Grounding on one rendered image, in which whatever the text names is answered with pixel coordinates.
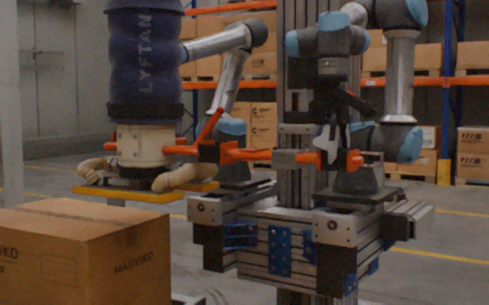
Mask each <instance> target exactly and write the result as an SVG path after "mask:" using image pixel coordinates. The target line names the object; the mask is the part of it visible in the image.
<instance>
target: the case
mask: <svg viewBox="0 0 489 305"><path fill-rule="evenodd" d="M0 305H172V294H171V250H170V213H163V212H157V211H150V210H143V209H132V208H124V207H118V206H107V205H100V204H94V203H81V202H75V201H69V200H56V199H47V200H39V201H36V202H32V203H25V204H21V205H17V206H11V207H7V208H3V209H0Z"/></svg>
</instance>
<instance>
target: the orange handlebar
mask: <svg viewBox="0 0 489 305"><path fill-rule="evenodd" d="M185 144H188V139H186V138H179V137H175V145H173V146H172V147H168V146H163V147H162V148H161V151H162V153H164V154H185V155H197V148H192V146H181V145H185ZM104 149H107V150H113V151H117V142H109V143H105V144H104ZM271 152H272V151H269V150H266V148H242V149H240V148H234V149H233V150H225V158H234V159H239V161H253V162H258V161H271V158H272V156H271ZM295 159H296V162H297V163H308V164H316V153H313V152H303V153H302V154H297V155H296V158H295ZM362 163H364V158H362V156H360V155H357V156H354V157H353V158H352V165H353V166H358V165H360V164H362Z"/></svg>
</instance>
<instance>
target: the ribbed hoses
mask: <svg viewBox="0 0 489 305"><path fill-rule="evenodd" d="M107 157H112V158H116V159H117V158H118V156H116V155H112V156H107ZM107 157H105V158H96V159H95V158H94V159H91V160H87V161H83V162H82V163H80V164H79V165H78V166H77V168H76V172H77V174H78V175H79V177H80V178H82V179H84V180H85V181H87V183H89V184H90V185H93V184H94V183H98V182H99V181H100V180H101V178H100V176H99V175H98V174H97V173H96V171H97V170H107V169H108V166H107V163H108V162H107V159H108V158H107ZM217 173H218V168H217V166H216V165H215V164H206V163H201V164H197V163H196V164H195V163H194V164H192V163H191V164H185V165H183V167H181V168H179V169H177V170H174V171H172V172H166V173H163V174H160V175H159V176H158V178H157V179H156V180H155V181H154V184H153V186H152V189H153V191H154V192H163V191H166V190H167V189H168V188H169V187H174V186H175V185H176V186H178V184H182V183H184V182H186V181H189V180H191V179H196V182H197V183H198V182H204V180H207V179H208V178H212V177H214V176H215V175H216V174H217Z"/></svg>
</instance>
